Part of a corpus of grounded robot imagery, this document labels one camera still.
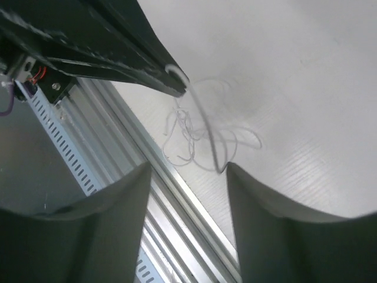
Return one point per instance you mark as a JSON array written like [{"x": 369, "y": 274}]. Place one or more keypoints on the white slotted cable duct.
[{"x": 51, "y": 121}]

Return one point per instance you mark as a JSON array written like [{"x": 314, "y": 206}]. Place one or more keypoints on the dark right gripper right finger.
[{"x": 281, "y": 240}]

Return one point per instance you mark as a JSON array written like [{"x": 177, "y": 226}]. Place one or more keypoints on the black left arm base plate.
[{"x": 54, "y": 84}]

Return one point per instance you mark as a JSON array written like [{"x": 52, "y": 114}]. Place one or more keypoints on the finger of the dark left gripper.
[{"x": 106, "y": 40}]

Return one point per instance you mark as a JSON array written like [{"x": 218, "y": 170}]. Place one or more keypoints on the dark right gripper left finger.
[{"x": 96, "y": 239}]

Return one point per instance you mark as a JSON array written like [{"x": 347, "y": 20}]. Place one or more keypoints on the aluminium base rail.
[{"x": 180, "y": 241}]

